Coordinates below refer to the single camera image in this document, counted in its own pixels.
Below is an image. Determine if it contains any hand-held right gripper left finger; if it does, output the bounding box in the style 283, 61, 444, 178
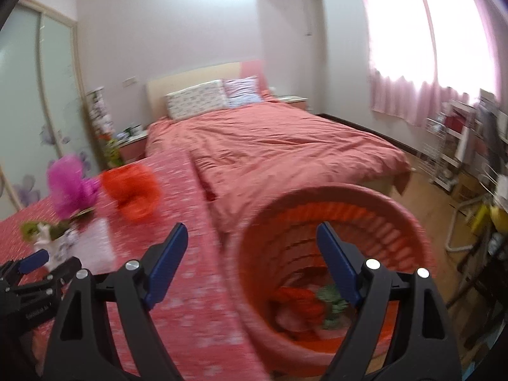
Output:
41, 222, 189, 381

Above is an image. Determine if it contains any large red-orange plastic bag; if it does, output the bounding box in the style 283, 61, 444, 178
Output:
101, 164, 161, 223

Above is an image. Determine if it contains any pink nightstand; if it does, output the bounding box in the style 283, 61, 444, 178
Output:
276, 95, 308, 112
115, 129, 149, 165

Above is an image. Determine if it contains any striped pink pillow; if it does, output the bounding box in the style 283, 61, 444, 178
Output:
223, 75, 263, 109

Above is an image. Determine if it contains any white wire rack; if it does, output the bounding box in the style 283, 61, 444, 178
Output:
421, 117, 457, 185

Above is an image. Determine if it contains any glass wardrobe with purple flowers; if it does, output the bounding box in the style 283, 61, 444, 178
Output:
0, 0, 100, 223

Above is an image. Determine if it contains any white storage cart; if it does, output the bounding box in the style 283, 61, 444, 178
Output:
437, 101, 479, 191

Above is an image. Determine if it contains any yellow container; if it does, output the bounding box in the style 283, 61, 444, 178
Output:
470, 202, 508, 244

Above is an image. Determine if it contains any green and yellow plush toy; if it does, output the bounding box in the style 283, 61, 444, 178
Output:
101, 135, 124, 167

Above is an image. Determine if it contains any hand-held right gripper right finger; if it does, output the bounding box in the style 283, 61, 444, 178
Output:
316, 221, 463, 381

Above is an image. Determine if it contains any cream and pink headboard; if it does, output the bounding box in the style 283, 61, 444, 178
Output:
147, 60, 268, 122

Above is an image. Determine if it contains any bed with red duvet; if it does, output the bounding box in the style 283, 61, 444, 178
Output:
145, 91, 411, 236

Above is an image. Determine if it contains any hanging column of plush toys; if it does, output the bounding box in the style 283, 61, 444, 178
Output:
86, 87, 114, 136

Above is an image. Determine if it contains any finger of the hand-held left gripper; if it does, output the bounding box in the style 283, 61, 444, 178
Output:
12, 257, 82, 298
0, 249, 50, 286

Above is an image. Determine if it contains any white tubular frame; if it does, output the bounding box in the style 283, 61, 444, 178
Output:
444, 202, 477, 253

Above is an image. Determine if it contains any orange plastic bag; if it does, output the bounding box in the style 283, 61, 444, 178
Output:
272, 288, 326, 318

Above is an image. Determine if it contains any floral print pillow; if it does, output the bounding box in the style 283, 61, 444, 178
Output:
164, 79, 230, 120

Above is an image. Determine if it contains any pink curtain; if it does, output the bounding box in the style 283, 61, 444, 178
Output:
353, 0, 508, 128

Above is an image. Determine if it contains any green foil bag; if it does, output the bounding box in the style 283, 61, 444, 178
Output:
315, 286, 351, 328

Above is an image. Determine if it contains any table with red floral cloth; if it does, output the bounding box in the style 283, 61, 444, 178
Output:
0, 153, 271, 381

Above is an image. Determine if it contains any orange plastic laundry basket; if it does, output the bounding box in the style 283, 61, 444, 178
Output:
222, 183, 431, 378

